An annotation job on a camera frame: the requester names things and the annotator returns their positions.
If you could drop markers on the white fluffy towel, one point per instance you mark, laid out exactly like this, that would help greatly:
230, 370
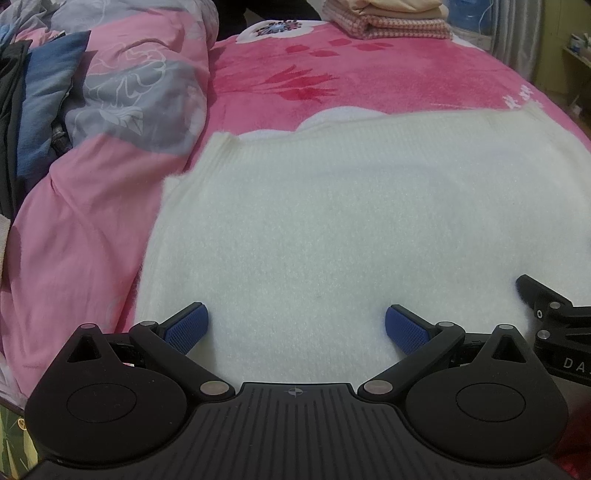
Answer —
346, 221

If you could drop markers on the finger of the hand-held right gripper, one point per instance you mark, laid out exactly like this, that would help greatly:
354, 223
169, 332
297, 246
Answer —
538, 290

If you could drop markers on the pink floral blanket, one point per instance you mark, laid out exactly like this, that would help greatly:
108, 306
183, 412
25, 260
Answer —
369, 78

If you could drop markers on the pink checked folded cloth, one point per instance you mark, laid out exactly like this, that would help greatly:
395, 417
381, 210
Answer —
392, 27

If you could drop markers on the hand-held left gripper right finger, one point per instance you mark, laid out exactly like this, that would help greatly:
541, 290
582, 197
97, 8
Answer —
406, 327

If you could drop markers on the pink grey floral quilt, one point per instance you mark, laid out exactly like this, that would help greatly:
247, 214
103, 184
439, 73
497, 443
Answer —
115, 138

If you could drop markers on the blue water bottle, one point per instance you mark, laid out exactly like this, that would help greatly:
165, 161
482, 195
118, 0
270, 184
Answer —
471, 14

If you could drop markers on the wooden shelf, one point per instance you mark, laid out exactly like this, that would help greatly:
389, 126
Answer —
577, 46

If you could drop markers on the grey striped curtain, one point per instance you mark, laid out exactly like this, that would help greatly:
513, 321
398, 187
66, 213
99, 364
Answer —
515, 41

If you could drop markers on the blue garment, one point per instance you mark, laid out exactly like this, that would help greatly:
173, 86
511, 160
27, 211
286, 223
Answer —
46, 101

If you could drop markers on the beige folded cloth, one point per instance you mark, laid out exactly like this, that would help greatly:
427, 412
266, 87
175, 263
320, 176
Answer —
383, 7

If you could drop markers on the black garment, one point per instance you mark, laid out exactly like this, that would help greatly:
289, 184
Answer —
11, 129

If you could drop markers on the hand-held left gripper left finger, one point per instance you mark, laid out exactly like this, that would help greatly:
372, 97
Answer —
187, 325

